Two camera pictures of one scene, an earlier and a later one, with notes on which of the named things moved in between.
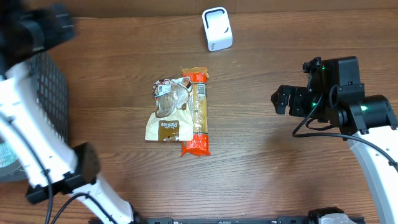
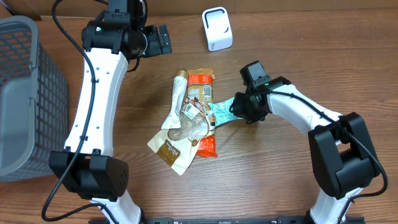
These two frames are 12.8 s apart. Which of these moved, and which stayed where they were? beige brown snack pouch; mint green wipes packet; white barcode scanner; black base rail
Moved: mint green wipes packet; beige brown snack pouch
Stayed: black base rail; white barcode scanner
